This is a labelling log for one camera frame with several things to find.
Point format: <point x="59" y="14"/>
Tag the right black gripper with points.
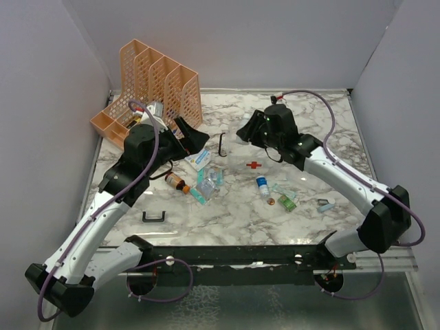
<point x="249" y="132"/>

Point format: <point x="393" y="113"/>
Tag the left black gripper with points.
<point x="192" y="141"/>

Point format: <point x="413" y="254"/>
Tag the blue white medicine carton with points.
<point x="200" y="160"/>

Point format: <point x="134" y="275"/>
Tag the clear plastic medicine box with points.
<point x="242" y="162"/>

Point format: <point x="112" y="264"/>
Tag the brown bottle orange cap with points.
<point x="177" y="183"/>

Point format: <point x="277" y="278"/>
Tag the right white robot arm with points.
<point x="385" y="209"/>

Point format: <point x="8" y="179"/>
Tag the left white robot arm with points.
<point x="69" y="278"/>

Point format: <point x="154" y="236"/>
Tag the green small medicine box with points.
<point x="287" y="203"/>

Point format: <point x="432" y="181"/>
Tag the clear teal blister packs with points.
<point x="209" y="181"/>

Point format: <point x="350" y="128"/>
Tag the blue labelled small bottle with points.
<point x="262" y="186"/>

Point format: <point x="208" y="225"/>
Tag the clear teal sachet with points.
<point x="284" y="191"/>

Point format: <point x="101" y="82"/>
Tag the light blue clip item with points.
<point x="325" y="204"/>

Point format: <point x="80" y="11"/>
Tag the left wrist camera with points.
<point x="155" y="109"/>

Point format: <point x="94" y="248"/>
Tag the black box lid handle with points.
<point x="153" y="218"/>

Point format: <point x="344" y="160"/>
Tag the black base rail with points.
<point x="216" y="265"/>

